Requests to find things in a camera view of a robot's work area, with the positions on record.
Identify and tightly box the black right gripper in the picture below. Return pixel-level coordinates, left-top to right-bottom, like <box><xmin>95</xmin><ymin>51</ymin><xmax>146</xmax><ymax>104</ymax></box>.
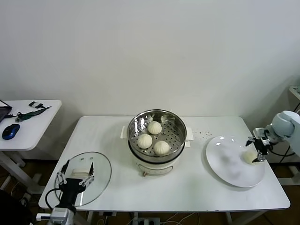
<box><xmin>245</xmin><ymin>136</ymin><xmax>270</xmax><ymax>164</ymax></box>

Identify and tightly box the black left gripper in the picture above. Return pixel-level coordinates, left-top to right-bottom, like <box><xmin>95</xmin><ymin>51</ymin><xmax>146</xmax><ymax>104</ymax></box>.
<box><xmin>57</xmin><ymin>160</ymin><xmax>95</xmax><ymax>208</ymax></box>

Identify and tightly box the white steamed baozi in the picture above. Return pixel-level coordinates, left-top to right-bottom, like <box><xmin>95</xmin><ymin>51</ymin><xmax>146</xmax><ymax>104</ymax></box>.
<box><xmin>242</xmin><ymin>151</ymin><xmax>258</xmax><ymax>165</ymax></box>
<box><xmin>153</xmin><ymin>140</ymin><xmax>171</xmax><ymax>156</ymax></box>
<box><xmin>137</xmin><ymin>134</ymin><xmax>153</xmax><ymax>150</ymax></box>
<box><xmin>147</xmin><ymin>121</ymin><xmax>162</xmax><ymax>135</ymax></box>

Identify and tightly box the round glass pot lid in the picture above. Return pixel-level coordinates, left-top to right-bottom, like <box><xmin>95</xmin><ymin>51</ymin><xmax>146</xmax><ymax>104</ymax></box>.
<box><xmin>54</xmin><ymin>151</ymin><xmax>113</xmax><ymax>207</ymax></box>

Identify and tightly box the perforated steel steamer basket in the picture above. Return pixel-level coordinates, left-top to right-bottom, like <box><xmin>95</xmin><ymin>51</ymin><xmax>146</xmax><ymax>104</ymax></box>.
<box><xmin>120</xmin><ymin>109</ymin><xmax>195</xmax><ymax>159</ymax></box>

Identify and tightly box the large white plate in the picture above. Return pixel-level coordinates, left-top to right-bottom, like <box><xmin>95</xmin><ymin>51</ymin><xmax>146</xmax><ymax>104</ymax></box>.
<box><xmin>206</xmin><ymin>135</ymin><xmax>266</xmax><ymax>188</ymax></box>

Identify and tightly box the white side table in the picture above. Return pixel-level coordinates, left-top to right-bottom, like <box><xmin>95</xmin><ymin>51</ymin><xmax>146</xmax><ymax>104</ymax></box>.
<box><xmin>0</xmin><ymin>99</ymin><xmax>62</xmax><ymax>195</ymax></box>

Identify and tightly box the cream electric cooking pot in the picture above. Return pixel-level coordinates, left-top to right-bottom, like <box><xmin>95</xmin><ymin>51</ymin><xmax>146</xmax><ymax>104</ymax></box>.
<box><xmin>128</xmin><ymin>140</ymin><xmax>192</xmax><ymax>178</ymax></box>

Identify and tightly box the blue black computer mouse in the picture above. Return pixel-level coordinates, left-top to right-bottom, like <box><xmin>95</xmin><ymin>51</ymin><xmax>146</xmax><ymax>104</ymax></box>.
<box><xmin>2</xmin><ymin>124</ymin><xmax>21</xmax><ymax>141</ymax></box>

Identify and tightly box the white floor power strip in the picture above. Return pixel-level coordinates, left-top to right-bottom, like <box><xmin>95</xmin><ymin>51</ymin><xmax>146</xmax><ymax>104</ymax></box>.
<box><xmin>135</xmin><ymin>217</ymin><xmax>161</xmax><ymax>225</ymax></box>

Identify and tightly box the dark laptop computer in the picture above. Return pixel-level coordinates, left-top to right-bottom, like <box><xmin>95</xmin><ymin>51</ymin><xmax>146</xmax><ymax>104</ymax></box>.
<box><xmin>0</xmin><ymin>99</ymin><xmax>13</xmax><ymax>123</ymax></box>

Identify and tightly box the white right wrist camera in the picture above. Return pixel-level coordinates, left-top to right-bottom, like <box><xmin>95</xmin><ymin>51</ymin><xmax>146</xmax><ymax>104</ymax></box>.
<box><xmin>253</xmin><ymin>127</ymin><xmax>267</xmax><ymax>141</ymax></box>

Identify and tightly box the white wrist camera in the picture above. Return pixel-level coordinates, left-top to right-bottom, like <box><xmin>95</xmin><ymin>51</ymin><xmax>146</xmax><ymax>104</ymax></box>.
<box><xmin>253</xmin><ymin>127</ymin><xmax>267</xmax><ymax>141</ymax></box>
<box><xmin>36</xmin><ymin>212</ymin><xmax>52</xmax><ymax>221</ymax></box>

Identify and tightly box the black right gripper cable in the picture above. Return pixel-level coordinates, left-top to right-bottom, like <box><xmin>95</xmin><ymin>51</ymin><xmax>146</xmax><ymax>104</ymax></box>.
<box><xmin>268</xmin><ymin>145</ymin><xmax>296</xmax><ymax>157</ymax></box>

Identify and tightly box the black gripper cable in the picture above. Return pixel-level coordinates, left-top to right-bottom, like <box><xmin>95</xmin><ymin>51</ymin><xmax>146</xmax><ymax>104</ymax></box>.
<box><xmin>268</xmin><ymin>145</ymin><xmax>296</xmax><ymax>157</ymax></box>
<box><xmin>45</xmin><ymin>187</ymin><xmax>62</xmax><ymax>210</ymax></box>

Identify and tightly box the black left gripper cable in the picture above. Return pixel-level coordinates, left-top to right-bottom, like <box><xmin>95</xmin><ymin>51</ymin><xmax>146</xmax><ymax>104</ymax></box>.
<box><xmin>45</xmin><ymin>187</ymin><xmax>62</xmax><ymax>210</ymax></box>

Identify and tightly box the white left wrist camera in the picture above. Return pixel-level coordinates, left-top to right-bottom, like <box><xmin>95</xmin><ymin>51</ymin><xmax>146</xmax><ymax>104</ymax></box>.
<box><xmin>36</xmin><ymin>212</ymin><xmax>52</xmax><ymax>221</ymax></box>

